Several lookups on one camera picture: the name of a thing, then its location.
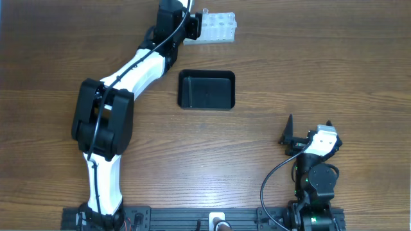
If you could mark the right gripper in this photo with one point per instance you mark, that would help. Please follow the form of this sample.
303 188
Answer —
297 146

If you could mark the white test tube rack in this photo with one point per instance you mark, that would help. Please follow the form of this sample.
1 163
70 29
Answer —
221 35

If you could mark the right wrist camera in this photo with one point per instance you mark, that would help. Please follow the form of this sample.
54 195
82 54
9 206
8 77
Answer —
324 141

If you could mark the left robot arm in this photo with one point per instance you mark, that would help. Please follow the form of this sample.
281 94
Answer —
107 186

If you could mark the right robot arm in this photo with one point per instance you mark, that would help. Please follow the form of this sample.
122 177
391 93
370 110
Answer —
321 179

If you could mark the black tray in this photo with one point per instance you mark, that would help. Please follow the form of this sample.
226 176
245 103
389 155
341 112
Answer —
212 93

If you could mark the clear test tube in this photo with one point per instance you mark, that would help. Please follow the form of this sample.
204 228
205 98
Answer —
189 93
231 15
205 12

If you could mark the mounting rail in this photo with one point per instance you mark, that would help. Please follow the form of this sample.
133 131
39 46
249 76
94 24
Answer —
180 219

